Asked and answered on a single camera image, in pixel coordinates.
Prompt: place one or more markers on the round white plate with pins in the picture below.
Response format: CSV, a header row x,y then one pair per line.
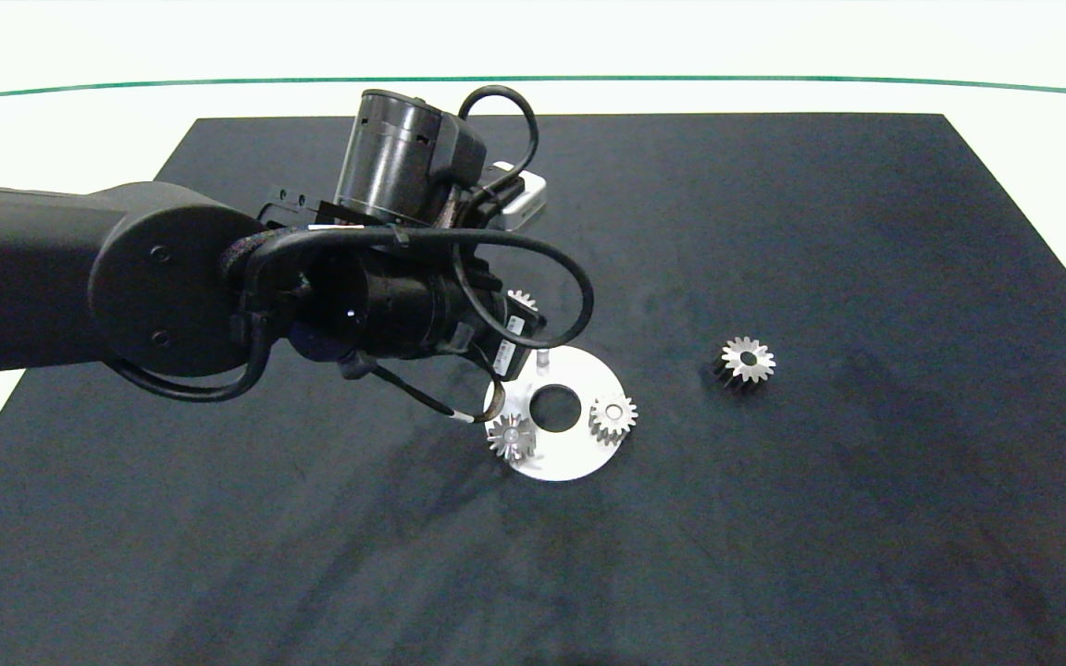
x,y
579,455

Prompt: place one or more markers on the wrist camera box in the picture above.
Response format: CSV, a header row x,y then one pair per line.
x,y
528,199

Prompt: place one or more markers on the smaller steel gear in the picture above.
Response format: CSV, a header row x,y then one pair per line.
x,y
522,299

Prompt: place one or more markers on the larger steel gear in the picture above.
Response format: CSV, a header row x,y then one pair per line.
x,y
762,366

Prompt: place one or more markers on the steel gear on plate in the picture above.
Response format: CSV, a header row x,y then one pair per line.
x,y
501,438
601,421

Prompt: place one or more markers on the dark mat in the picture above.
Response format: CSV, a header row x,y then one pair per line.
x,y
774,231

